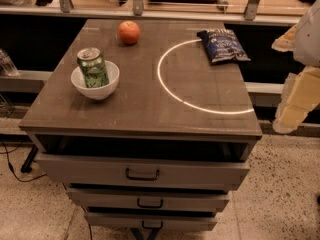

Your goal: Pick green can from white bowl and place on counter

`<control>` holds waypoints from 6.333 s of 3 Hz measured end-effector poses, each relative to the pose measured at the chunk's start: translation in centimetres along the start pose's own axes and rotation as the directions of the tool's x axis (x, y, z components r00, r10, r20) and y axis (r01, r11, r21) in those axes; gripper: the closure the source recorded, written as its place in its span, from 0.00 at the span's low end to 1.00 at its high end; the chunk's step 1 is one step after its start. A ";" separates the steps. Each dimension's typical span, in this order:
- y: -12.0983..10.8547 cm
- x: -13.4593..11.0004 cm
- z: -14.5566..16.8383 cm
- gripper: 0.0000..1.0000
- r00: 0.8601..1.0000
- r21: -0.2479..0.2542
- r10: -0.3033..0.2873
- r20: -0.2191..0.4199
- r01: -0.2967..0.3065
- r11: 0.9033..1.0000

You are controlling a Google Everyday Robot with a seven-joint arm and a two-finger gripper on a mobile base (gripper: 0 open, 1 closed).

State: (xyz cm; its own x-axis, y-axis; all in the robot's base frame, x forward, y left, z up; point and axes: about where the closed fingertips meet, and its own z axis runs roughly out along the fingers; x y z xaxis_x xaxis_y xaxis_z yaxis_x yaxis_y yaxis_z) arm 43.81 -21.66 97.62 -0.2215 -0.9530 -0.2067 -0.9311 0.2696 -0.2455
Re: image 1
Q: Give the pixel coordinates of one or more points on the red apple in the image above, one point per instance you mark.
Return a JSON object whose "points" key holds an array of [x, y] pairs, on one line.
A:
{"points": [[129, 32]]}

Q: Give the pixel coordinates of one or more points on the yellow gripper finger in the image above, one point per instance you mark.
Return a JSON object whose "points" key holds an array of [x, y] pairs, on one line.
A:
{"points": [[300, 95], [285, 42]]}

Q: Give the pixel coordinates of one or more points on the grey drawer cabinet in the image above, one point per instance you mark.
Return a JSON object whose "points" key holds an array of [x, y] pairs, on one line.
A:
{"points": [[170, 104]]}

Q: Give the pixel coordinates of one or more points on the clear plastic bottle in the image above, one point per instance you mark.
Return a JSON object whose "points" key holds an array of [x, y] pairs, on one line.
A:
{"points": [[7, 64]]}

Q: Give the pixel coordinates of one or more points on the bottom drawer with handle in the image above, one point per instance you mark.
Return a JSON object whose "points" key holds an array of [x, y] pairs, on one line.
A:
{"points": [[150, 221]]}

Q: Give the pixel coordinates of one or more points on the top drawer with handle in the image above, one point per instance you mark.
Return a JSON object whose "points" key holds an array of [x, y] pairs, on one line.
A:
{"points": [[143, 172]]}

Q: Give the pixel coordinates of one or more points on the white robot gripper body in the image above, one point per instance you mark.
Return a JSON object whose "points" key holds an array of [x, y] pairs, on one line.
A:
{"points": [[309, 39]]}

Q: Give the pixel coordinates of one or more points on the middle drawer with handle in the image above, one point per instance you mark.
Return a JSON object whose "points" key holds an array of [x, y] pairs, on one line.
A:
{"points": [[147, 200]]}

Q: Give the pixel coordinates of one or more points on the green soda can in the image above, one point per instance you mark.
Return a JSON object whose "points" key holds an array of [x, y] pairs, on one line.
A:
{"points": [[93, 68]]}

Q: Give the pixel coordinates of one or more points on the drawer with handle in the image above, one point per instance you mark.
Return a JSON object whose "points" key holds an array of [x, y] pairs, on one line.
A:
{"points": [[147, 200], [143, 172], [150, 221]]}

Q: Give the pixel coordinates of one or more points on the white ceramic bowl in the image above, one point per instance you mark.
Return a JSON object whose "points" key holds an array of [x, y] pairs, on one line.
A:
{"points": [[99, 93]]}

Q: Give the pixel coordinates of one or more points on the blue chip bag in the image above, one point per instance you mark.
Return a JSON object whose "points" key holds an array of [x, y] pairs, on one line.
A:
{"points": [[222, 45]]}

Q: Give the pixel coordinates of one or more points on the metal window rail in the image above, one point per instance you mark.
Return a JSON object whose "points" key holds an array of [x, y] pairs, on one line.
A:
{"points": [[269, 12]]}

